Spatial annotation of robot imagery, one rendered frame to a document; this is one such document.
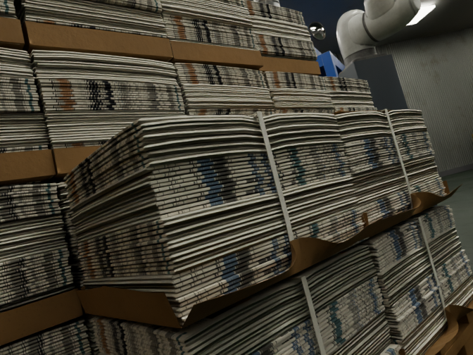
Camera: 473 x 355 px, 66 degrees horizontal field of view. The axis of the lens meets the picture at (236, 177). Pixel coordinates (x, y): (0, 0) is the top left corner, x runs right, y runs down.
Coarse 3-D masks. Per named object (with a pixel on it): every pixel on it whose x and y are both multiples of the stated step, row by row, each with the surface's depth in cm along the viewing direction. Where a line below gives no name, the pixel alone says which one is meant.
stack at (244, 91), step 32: (32, 64) 62; (64, 64) 65; (96, 64) 69; (128, 64) 73; (160, 64) 78; (192, 64) 84; (64, 96) 63; (96, 96) 67; (128, 96) 71; (160, 96) 76; (192, 96) 82; (224, 96) 88; (256, 96) 95; (288, 96) 104; (320, 96) 115; (352, 96) 129; (64, 128) 63; (96, 128) 66; (64, 192) 61; (64, 224) 61; (96, 352) 58
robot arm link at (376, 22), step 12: (372, 0) 160; (384, 0) 157; (396, 0) 155; (408, 0) 154; (372, 12) 162; (384, 12) 159; (396, 12) 156; (408, 12) 155; (372, 24) 165; (384, 24) 162; (396, 24) 160; (372, 36) 169; (384, 36) 167
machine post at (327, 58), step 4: (328, 52) 302; (324, 56) 303; (328, 56) 302; (332, 56) 306; (324, 60) 303; (328, 60) 302; (332, 60) 302; (324, 64) 304; (328, 64) 302; (332, 64) 301; (324, 68) 304; (328, 68) 302; (332, 68) 301; (328, 72) 303; (332, 72) 301; (336, 72) 304; (328, 76) 303; (332, 76) 301; (336, 76) 300
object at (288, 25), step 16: (256, 16) 106; (272, 16) 112; (288, 16) 117; (256, 32) 105; (272, 32) 109; (288, 32) 114; (304, 32) 119; (256, 48) 103; (272, 48) 107; (288, 48) 112; (304, 48) 117
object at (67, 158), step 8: (56, 152) 61; (64, 152) 61; (72, 152) 62; (80, 152) 63; (88, 152) 64; (56, 160) 60; (64, 160) 61; (72, 160) 62; (80, 160) 63; (56, 168) 60; (64, 168) 61; (72, 168) 62
